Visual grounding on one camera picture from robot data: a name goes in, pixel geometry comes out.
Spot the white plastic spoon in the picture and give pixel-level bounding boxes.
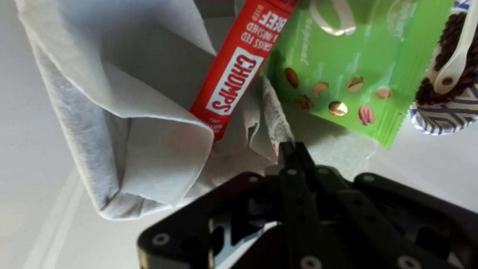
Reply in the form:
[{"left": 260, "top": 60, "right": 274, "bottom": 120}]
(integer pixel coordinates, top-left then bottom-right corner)
[{"left": 426, "top": 0, "right": 478, "bottom": 97}]

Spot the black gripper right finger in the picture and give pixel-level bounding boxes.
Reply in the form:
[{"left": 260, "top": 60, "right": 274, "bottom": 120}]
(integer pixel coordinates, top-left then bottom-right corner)
[{"left": 295, "top": 142, "right": 478, "bottom": 269}]

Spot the green nut snack packet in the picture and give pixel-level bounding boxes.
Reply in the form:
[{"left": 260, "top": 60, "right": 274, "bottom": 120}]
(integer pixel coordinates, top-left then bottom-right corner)
[{"left": 262, "top": 0, "right": 458, "bottom": 151}]

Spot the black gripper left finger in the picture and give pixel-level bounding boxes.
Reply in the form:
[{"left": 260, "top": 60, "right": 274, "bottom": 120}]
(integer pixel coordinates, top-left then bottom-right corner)
[{"left": 137, "top": 142, "right": 320, "bottom": 269}]

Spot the red Chomps beef stick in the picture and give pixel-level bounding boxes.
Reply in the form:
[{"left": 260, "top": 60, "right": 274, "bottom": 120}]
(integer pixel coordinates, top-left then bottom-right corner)
[{"left": 189, "top": 0, "right": 302, "bottom": 144}]

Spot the white cloth basket liner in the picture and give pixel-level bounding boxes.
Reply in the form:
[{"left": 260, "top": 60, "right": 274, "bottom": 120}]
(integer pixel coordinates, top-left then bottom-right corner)
[{"left": 14, "top": 0, "right": 301, "bottom": 221}]

